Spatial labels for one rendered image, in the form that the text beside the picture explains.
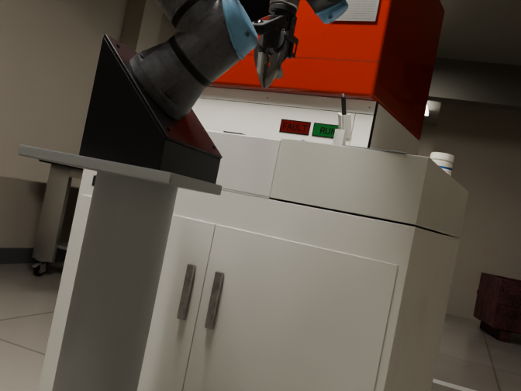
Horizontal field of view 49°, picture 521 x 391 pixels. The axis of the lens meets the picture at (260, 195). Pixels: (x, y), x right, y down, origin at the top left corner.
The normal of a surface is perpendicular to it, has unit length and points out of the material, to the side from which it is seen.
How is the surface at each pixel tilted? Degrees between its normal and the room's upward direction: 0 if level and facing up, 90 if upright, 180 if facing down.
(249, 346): 90
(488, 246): 90
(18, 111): 90
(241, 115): 90
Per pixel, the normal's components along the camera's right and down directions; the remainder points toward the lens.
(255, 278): -0.46, -0.11
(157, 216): 0.77, 0.14
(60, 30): 0.92, 0.18
